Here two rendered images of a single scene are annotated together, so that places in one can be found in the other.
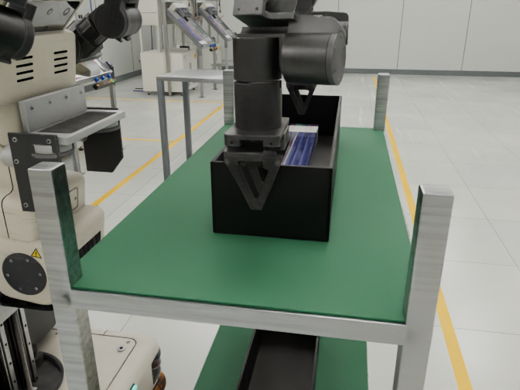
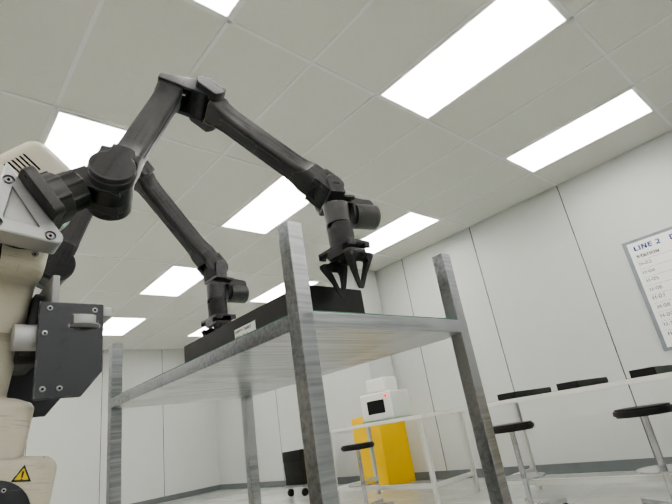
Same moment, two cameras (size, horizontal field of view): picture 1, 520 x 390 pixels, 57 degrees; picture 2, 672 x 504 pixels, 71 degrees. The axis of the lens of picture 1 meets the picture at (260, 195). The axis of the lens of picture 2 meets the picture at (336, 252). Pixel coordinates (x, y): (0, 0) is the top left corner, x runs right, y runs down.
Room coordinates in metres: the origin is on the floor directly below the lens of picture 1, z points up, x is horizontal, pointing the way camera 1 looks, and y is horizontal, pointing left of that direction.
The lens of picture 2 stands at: (0.04, 0.78, 0.77)
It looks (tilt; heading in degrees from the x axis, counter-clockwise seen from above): 21 degrees up; 306
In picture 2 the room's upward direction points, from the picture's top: 9 degrees counter-clockwise
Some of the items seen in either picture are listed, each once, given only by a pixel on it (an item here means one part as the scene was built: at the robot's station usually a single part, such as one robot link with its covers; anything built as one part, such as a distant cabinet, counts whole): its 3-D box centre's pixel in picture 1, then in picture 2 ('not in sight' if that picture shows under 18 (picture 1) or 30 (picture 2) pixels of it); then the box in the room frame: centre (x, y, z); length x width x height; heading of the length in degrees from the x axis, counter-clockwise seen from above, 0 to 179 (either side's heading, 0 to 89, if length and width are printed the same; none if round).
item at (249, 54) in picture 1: (261, 58); (339, 215); (0.58, 0.00, 1.21); 0.07 x 0.06 x 0.07; 66
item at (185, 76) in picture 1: (215, 128); not in sight; (3.59, 0.34, 0.40); 0.70 x 0.45 x 0.80; 73
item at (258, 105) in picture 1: (258, 110); (342, 240); (0.58, 0.00, 1.15); 0.10 x 0.07 x 0.07; 170
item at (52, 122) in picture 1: (68, 142); (47, 349); (1.00, 0.41, 0.99); 0.28 x 0.16 x 0.22; 170
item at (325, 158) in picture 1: (292, 148); (264, 342); (0.91, -0.06, 1.01); 0.57 x 0.17 x 0.11; 170
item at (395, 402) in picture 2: not in sight; (384, 398); (3.10, -3.96, 1.03); 0.44 x 0.37 x 0.46; 176
